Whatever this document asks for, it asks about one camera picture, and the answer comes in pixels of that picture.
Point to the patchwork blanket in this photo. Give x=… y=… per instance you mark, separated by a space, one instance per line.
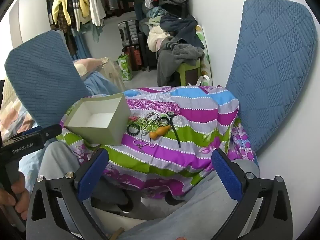
x=12 y=110

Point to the green plastic stool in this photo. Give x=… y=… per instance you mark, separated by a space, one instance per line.
x=190 y=71

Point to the silver bangle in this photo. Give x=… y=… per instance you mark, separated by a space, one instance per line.
x=150 y=124

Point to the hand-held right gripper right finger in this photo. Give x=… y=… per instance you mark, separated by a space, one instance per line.
x=227 y=177

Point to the dark suitcases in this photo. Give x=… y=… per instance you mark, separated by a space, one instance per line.
x=136 y=57

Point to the striped floral blanket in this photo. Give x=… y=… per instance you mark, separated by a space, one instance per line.
x=175 y=155

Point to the person's left hand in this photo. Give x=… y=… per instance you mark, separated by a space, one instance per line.
x=21 y=192

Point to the orange hair clip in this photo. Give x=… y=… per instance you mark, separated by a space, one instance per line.
x=160 y=131

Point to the blue quilted cushion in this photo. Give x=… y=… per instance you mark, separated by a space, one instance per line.
x=42 y=80
x=270 y=75

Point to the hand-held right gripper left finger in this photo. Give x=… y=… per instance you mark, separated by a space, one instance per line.
x=93 y=172

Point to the light blue cloth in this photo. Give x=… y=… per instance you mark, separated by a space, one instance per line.
x=100 y=82

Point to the white box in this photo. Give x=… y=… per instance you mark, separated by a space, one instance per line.
x=97 y=120

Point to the brown paper bag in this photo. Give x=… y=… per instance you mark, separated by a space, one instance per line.
x=113 y=72

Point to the person's grey pants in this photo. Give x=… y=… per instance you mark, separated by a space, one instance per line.
x=190 y=212

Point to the row of hanging clothes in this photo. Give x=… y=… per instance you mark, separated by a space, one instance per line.
x=80 y=7

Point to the silver ornate hair pin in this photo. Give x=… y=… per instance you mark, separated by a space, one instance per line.
x=143 y=142

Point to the pile of clothes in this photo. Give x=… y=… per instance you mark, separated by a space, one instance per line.
x=175 y=30

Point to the pink flower hair clip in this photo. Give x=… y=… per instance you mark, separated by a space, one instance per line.
x=133 y=118

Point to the black hair stick green flower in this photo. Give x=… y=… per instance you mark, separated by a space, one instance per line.
x=176 y=132

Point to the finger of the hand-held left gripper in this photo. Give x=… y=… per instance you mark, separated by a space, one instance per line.
x=51 y=131

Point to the green printed bag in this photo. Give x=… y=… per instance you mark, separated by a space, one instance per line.
x=125 y=67

